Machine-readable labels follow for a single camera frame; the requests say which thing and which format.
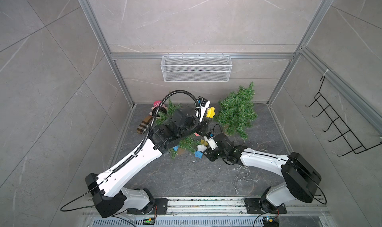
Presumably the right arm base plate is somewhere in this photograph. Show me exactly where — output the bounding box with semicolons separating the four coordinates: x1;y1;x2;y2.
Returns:
244;198;287;214

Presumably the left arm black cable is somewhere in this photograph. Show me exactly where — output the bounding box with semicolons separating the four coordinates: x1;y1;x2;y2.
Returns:
59;89;201;213

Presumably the yellow star light with face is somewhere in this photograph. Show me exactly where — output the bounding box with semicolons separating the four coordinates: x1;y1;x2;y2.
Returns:
201;140;209;146

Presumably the black wire hook rack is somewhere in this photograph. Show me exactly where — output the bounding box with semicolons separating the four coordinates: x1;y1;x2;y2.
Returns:
305;76;382;157

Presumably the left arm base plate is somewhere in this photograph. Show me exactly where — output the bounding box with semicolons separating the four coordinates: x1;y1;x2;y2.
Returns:
126;198;169;215

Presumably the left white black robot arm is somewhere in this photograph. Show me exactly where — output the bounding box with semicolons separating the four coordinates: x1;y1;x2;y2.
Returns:
85;106;215;218

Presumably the white wire mesh basket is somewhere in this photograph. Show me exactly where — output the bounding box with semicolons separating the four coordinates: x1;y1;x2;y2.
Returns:
161;55;233;82

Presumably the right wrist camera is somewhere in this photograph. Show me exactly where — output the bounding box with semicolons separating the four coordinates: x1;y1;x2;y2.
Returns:
204;132;217;150

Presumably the green christmas tree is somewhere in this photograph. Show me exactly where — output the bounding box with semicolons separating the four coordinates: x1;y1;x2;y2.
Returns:
215;82;258;140
149;100;204;159

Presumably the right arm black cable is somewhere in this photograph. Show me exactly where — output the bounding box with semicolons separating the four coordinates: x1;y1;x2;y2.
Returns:
208;124;328;205

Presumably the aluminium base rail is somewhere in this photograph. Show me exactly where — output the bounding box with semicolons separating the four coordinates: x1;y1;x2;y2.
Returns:
74;196;336;227

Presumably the yellow star light small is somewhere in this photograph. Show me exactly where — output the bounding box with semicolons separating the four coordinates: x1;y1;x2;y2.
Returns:
206;107;215;119

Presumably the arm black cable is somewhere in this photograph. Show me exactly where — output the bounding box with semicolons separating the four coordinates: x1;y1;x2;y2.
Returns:
59;89;201;213
208;124;328;205

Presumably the loose thin wire pile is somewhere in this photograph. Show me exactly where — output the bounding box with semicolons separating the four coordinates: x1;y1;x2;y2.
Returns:
232;164;260;195

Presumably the blue star light centre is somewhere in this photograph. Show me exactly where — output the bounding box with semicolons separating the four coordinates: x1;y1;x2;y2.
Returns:
194;151;203;159

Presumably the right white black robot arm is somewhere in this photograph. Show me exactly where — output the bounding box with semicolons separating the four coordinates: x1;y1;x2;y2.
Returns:
203;133;321;213

